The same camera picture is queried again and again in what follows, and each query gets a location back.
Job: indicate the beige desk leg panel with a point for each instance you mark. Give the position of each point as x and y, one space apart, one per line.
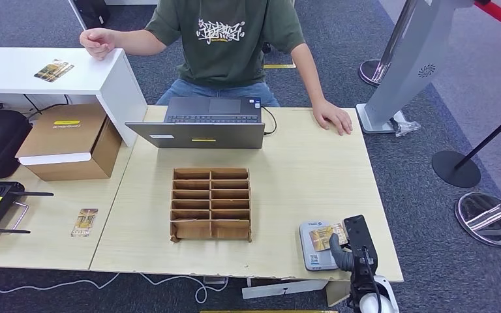
337 293

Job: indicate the wooden card organizer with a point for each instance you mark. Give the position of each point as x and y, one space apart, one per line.
210 205

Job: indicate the black stanchion with round base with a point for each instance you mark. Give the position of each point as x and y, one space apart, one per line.
455 167

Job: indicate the room key card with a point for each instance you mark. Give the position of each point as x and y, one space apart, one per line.
185 221

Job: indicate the person's right hand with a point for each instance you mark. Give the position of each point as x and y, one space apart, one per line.
98 42

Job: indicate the person's left hand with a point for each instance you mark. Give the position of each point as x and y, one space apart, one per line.
331 116

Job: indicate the black computer tower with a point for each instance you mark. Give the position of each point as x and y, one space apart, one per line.
91 12

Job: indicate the grey kiosk stand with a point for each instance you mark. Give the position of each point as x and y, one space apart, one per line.
408 65

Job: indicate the chrome stanchion with mirror base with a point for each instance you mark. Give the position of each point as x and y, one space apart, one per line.
487 220

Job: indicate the brown cardboard box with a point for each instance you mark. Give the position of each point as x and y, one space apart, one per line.
68 134

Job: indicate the person's right forearm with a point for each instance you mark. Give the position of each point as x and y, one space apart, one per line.
139 42

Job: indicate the grey power adapter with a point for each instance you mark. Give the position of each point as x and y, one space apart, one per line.
215 281

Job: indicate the white metal bracket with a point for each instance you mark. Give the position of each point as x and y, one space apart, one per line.
276 290

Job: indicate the grey laptop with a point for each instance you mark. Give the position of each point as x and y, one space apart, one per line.
198 136

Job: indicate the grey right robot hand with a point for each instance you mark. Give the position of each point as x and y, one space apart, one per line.
360 242

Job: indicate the person's left forearm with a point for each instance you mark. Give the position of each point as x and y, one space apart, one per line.
311 73

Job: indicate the white shelf unit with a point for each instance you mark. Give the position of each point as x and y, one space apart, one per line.
17 69

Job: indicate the golden ID card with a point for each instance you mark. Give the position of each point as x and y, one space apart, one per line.
323 237

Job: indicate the yellow floor tape strip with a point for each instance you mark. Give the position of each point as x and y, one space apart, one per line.
280 66

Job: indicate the chrome stanchion post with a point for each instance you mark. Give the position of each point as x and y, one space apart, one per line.
393 39

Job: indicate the grey card reader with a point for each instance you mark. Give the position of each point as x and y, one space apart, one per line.
311 259

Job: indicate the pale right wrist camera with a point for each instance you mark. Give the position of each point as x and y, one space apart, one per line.
389 293

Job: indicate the person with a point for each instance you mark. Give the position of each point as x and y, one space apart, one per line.
224 56

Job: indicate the clear plastic bag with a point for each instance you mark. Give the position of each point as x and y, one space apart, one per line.
405 127

